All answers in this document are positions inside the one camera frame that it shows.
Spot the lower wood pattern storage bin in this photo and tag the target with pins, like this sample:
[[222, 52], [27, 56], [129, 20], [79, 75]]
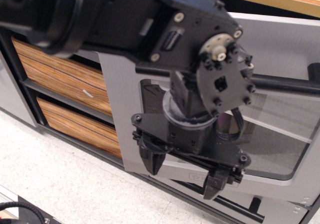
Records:
[[81, 127]]

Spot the grey toy kitchen cabinet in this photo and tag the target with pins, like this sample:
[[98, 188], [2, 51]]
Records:
[[173, 168]]

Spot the grey toy oven door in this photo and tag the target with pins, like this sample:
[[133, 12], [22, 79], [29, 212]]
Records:
[[275, 59]]

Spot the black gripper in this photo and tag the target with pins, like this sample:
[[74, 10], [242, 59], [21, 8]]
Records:
[[196, 139]]

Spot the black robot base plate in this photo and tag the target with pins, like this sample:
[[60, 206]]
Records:
[[25, 215]]

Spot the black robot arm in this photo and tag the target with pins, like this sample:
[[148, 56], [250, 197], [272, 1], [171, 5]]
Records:
[[195, 40]]

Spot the grey drawer under oven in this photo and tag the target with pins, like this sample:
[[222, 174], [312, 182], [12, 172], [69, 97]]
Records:
[[275, 211]]

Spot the black oven door handle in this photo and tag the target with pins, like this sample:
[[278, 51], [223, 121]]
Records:
[[308, 87]]

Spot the upper wood pattern storage bin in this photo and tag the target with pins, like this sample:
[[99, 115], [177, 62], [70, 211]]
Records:
[[71, 79]]

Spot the wood pattern storage bin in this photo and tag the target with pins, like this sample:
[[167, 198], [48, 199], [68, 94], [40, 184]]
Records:
[[71, 79], [81, 127]]

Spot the black drawer handle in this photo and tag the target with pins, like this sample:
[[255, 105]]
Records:
[[251, 212]]

